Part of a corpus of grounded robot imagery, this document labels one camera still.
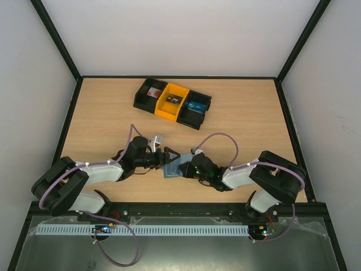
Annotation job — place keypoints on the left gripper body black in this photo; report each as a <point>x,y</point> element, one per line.
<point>152,162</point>

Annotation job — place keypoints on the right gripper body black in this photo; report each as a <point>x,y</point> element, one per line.
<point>185,170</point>

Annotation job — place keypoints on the teal leather card holder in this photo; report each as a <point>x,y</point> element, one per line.
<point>172,170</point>

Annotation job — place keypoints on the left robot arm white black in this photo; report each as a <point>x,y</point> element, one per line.
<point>61,188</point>

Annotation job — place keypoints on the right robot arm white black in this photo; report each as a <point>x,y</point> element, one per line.
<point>280,180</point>

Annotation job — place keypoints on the dark card in yellow bin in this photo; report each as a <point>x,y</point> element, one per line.
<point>174,99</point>

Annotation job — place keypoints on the blue card in bin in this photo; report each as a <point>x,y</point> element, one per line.
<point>195,106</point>

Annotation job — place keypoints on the red white card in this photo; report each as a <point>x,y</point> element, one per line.
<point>153,92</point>

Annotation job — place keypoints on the yellow storage bin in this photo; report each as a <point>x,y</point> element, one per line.
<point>168,110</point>

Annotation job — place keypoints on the right black storage bin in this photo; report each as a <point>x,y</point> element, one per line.
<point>192,118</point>

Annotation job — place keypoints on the black storage bin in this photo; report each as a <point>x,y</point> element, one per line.
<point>144,102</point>
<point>192,118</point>

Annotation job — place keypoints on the left black storage bin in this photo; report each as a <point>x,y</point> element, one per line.
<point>144,102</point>

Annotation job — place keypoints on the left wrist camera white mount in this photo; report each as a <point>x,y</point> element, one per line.
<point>155,143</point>

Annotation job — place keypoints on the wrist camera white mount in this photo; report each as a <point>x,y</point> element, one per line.
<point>155,143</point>
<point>196,151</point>

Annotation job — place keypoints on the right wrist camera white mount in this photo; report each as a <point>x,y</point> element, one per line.
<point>196,151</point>

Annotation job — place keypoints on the black mounting rail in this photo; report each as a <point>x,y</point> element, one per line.
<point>232,212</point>

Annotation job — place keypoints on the white slotted cable duct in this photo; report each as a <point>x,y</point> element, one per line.
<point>145,230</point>

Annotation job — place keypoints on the black enclosure frame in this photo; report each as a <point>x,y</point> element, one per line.
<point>307,31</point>

